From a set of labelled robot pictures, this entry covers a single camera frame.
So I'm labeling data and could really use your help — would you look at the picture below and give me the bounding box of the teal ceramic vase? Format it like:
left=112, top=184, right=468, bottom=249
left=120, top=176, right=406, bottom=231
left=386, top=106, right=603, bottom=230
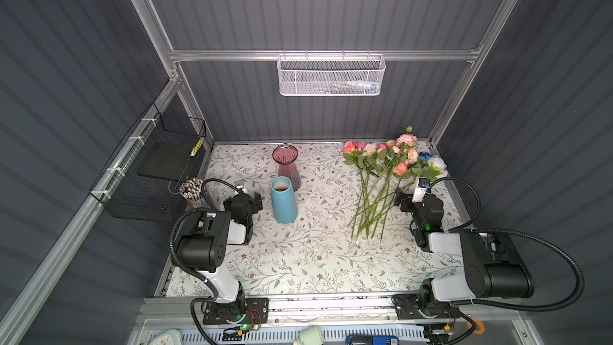
left=271, top=177, right=299, bottom=225

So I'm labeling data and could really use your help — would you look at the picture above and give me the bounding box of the cream peach rose stem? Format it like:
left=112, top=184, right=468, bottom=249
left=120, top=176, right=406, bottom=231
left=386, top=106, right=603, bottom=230
left=356, top=142, right=381, bottom=236

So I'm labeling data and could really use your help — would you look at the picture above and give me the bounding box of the hot pink rose stem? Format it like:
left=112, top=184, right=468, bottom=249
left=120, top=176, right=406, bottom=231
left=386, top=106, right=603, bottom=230
left=352, top=142, right=370, bottom=238

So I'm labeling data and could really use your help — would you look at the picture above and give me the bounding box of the coral pink rose stem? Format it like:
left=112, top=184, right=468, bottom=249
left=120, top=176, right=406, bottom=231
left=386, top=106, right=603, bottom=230
left=343, top=141, right=360, bottom=228

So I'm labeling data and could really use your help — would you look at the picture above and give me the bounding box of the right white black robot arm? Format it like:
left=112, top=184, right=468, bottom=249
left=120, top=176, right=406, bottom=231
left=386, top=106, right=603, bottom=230
left=394, top=193, right=534, bottom=318

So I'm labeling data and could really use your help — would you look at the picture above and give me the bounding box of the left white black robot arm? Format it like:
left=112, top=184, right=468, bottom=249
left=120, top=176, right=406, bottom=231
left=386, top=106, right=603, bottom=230
left=169, top=193, right=269, bottom=331

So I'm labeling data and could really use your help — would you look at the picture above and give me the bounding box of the pink ribbed glass vase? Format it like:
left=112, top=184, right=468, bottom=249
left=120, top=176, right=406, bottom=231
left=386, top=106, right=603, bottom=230
left=272, top=144, right=301, bottom=191

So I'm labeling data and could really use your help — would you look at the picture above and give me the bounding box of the white blue flower stem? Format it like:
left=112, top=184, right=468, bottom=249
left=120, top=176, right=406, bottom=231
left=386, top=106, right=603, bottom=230
left=407, top=153, right=449, bottom=188

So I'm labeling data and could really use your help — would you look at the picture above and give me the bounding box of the glass cup of pencils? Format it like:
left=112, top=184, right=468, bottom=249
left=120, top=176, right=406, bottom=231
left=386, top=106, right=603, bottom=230
left=180, top=177, right=205, bottom=208

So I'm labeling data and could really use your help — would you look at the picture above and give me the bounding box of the pink peony flower bunch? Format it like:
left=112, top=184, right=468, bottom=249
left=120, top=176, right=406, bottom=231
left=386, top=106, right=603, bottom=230
left=366, top=126, right=418, bottom=238

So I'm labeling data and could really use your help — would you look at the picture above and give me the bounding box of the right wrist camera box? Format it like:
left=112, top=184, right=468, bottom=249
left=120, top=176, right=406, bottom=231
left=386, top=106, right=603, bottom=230
left=412, top=177, right=431, bottom=203

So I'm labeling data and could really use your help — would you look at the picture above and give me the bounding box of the black wire wall basket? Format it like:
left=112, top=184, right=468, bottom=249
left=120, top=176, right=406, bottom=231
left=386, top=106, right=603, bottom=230
left=90, top=104, right=208, bottom=223

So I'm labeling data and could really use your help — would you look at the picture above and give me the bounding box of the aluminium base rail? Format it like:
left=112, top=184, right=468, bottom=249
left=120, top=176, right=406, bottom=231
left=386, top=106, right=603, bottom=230
left=138, top=293, right=528, bottom=332

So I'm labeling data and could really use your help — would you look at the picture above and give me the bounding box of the right black corrugated cable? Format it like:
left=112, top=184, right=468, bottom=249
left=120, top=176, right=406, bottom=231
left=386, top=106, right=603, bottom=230
left=425, top=176, right=586, bottom=345

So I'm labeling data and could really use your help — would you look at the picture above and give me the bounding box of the white wire mesh basket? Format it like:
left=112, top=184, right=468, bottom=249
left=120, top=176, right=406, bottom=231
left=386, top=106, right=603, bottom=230
left=276, top=54, right=386, bottom=97

